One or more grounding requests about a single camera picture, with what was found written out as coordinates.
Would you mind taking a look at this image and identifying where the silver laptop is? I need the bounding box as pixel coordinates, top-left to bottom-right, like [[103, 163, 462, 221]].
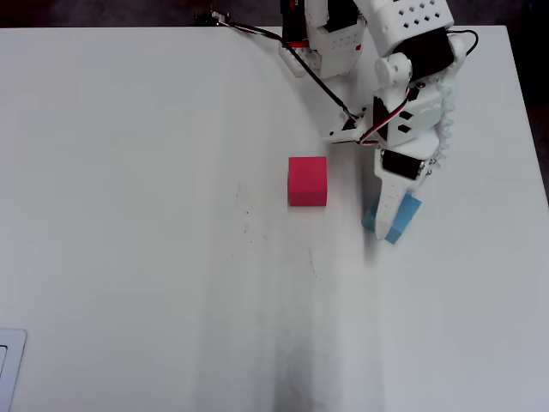
[[0, 328, 27, 412]]

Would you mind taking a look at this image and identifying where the red foam cube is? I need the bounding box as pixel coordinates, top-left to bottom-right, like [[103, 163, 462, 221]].
[[287, 156, 329, 209]]

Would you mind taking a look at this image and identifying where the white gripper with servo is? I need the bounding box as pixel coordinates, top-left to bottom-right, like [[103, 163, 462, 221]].
[[371, 76, 451, 241]]

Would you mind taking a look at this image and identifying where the black camera cable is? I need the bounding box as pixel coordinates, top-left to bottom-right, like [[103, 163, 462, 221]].
[[216, 19, 359, 119]]

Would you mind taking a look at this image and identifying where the white spiral cable wrap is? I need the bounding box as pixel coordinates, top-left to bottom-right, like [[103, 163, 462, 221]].
[[435, 79, 456, 173]]

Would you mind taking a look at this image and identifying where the small black circuit board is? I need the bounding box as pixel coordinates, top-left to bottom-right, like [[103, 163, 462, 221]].
[[192, 7, 227, 27]]

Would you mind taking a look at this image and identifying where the blue foam cube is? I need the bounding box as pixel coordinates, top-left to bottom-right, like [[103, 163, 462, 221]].
[[361, 192, 425, 246]]

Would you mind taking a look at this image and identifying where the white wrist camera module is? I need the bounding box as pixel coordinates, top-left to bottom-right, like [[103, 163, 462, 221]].
[[319, 105, 378, 147]]

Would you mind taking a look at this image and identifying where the red white black servo wire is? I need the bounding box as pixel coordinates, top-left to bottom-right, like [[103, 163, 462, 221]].
[[448, 28, 480, 57], [222, 21, 310, 48], [359, 83, 415, 146]]

